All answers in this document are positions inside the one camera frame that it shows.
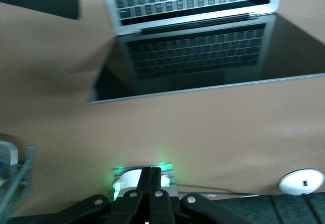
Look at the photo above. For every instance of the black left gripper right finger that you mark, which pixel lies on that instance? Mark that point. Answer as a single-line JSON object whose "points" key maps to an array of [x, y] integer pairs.
{"points": [[167, 208]]}

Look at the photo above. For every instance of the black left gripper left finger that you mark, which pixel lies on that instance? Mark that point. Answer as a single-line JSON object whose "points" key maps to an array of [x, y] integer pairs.
{"points": [[132, 208]]}

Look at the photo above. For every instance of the black mouse pad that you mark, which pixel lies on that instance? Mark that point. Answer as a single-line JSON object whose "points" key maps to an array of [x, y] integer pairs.
{"points": [[50, 0]]}

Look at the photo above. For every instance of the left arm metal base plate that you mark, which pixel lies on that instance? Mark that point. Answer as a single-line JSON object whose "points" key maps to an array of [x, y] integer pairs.
{"points": [[172, 192]]}

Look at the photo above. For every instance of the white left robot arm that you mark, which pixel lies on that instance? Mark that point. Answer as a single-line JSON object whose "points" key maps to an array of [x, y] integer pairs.
{"points": [[129, 180]]}

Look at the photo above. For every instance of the white lamp base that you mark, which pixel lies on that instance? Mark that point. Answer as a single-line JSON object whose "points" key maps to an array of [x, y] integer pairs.
{"points": [[299, 180]]}

